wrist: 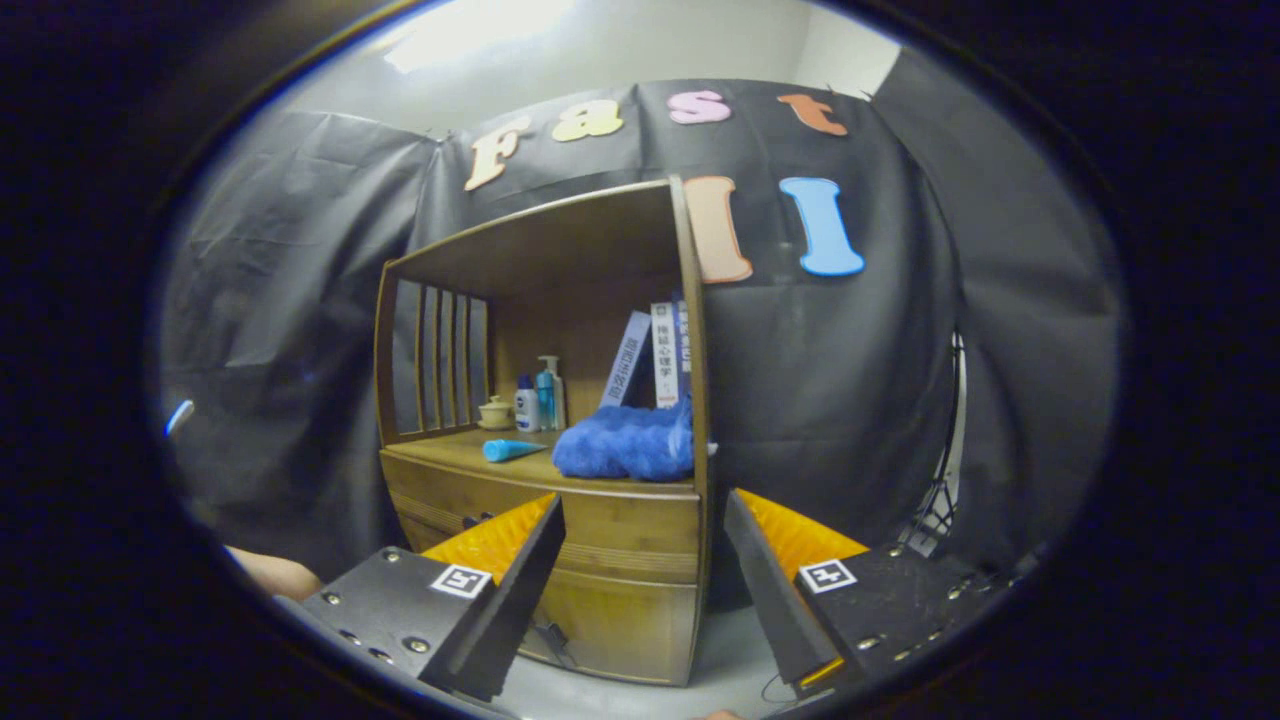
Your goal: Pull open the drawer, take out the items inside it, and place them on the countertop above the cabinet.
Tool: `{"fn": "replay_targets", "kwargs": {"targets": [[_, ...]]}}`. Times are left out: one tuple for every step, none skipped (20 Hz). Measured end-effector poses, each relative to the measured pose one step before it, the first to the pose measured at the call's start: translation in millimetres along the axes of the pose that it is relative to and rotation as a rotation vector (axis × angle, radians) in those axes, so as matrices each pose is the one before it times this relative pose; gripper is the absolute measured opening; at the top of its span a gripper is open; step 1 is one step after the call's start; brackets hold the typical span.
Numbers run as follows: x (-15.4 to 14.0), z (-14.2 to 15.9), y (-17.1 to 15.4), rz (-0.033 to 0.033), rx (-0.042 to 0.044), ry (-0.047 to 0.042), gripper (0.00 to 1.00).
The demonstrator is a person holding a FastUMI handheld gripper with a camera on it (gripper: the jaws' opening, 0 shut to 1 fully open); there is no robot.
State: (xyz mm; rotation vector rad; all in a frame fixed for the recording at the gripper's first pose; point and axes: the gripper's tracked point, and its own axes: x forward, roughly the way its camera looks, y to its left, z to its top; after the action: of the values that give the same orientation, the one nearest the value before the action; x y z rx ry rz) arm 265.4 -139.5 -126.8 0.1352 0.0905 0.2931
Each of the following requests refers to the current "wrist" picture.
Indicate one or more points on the wooden cabinet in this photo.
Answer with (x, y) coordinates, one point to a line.
(560, 250)

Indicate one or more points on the wooden countertop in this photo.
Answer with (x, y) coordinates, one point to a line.
(450, 450)

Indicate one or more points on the wooden cabinet door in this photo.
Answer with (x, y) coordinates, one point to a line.
(630, 625)

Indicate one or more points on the grey leaning book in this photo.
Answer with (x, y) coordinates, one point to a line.
(628, 355)

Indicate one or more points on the white lotion bottle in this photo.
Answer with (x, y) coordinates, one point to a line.
(526, 410)

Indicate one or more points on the dark blue book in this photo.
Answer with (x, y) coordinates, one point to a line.
(684, 345)

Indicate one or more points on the white spine book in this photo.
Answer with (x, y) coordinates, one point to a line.
(665, 355)

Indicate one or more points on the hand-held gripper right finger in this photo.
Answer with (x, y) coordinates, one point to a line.
(775, 600)

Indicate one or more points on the blue pump bottle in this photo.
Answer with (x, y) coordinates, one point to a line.
(547, 400)

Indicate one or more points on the blue white cosmetic tube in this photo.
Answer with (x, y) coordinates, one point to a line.
(510, 450)

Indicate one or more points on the black backdrop cloth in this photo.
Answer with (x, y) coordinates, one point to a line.
(850, 380)

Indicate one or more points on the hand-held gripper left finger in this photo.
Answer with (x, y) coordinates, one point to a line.
(510, 610)

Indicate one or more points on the black light stand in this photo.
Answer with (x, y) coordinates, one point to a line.
(940, 500)

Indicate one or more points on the blue towel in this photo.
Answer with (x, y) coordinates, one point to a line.
(625, 445)

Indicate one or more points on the beige lidded teacup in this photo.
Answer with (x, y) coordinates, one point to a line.
(495, 414)

